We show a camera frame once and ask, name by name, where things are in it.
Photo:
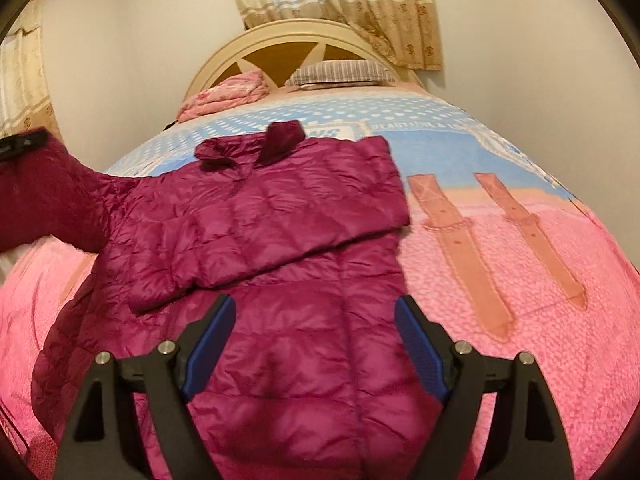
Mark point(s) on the small dark object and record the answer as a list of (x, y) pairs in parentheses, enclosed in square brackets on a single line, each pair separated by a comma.
[(170, 125)]

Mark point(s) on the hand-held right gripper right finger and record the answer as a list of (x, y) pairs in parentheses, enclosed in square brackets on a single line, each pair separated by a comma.
[(418, 346)]

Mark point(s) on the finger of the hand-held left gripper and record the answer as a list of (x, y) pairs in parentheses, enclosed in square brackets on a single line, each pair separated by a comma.
[(17, 146)]

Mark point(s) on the beige floral window curtain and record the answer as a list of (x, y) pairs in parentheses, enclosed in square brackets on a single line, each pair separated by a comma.
[(350, 0)]

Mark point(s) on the folded pink floral quilt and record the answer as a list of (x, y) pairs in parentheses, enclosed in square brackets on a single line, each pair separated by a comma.
[(225, 95)]

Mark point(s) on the cream wooden bed headboard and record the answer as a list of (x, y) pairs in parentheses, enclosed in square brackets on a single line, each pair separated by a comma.
[(220, 55)]

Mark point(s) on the striped pillow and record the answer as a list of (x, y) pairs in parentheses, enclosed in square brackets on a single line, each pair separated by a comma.
[(340, 72)]

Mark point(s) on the magenta quilted down jacket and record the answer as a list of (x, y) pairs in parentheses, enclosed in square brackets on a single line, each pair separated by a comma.
[(300, 360)]

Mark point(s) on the long beige floral curtain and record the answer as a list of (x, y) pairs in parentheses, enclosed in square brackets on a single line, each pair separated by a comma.
[(20, 75)]

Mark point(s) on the bed with blue-pink sheet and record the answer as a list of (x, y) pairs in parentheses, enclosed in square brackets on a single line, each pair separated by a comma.
[(500, 310)]

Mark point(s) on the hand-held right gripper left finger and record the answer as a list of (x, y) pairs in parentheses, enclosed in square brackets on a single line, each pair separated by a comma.
[(212, 341)]

